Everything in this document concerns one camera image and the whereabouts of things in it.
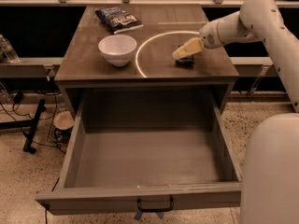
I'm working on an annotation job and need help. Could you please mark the blue tape strips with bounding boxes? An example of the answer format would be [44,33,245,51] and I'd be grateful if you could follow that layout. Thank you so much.
[134,212,164,221]

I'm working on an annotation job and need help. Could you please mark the paper cup on floor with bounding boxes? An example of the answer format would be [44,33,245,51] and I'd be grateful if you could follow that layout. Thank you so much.
[53,111,74,143]

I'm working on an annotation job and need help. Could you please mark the grey wooden cabinet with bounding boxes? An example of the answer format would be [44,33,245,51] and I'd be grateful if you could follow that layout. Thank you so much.
[55,5,238,111]

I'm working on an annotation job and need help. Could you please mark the black power adapter cable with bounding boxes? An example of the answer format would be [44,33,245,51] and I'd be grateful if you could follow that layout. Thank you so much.
[0,90,60,147]

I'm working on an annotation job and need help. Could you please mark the black drawer handle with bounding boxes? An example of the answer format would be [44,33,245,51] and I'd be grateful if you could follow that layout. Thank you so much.
[136,197,175,213]

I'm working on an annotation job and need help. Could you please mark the white ceramic bowl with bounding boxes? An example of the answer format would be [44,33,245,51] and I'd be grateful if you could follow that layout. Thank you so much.
[98,35,137,66]

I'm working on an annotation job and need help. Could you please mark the blue kettle chips bag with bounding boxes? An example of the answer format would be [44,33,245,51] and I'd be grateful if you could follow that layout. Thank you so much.
[94,7,143,35]

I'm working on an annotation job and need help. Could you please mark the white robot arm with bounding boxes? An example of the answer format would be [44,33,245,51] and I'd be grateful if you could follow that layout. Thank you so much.
[173,0,299,224]

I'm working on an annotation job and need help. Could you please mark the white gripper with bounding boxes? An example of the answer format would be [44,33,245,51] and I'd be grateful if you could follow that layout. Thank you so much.
[172,20,222,60]

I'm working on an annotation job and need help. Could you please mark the dark blue rxbar wrapper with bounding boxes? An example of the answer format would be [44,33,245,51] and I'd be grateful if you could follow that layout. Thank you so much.
[176,56,194,67]

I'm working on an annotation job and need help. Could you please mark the black table leg left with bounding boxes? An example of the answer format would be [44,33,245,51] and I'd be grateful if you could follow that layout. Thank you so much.
[23,99,46,154]

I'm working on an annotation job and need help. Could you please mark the open grey top drawer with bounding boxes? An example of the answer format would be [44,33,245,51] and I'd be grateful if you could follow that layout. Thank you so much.
[36,89,241,215]

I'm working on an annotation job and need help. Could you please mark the clear plastic water bottle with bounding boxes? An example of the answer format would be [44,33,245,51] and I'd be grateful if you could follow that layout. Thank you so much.
[0,35,20,63]

